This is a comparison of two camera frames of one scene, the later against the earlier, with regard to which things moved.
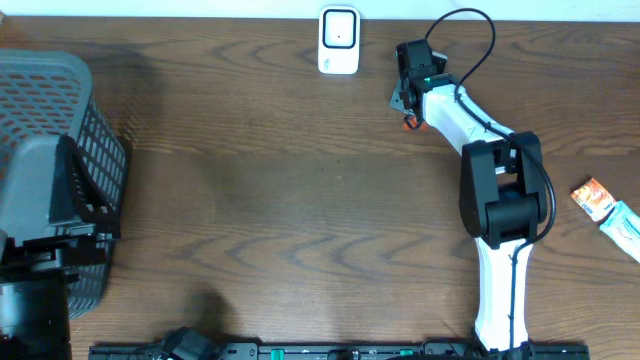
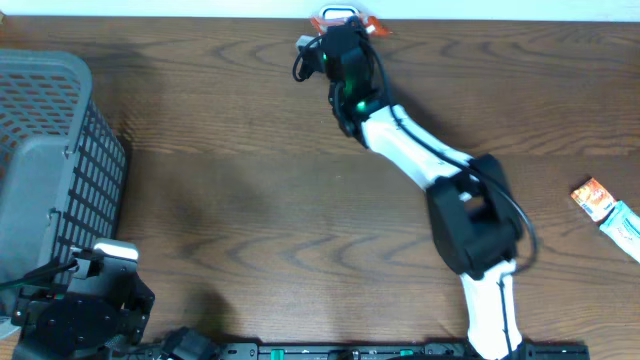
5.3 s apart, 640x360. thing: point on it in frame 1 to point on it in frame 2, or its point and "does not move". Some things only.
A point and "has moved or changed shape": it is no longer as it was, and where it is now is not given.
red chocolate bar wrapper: [411, 123] has moved or changed shape
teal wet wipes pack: [622, 225] does not move
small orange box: [596, 201] does not move
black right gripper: [396, 97] to [364, 41]
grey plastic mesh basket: [45, 96] does not move
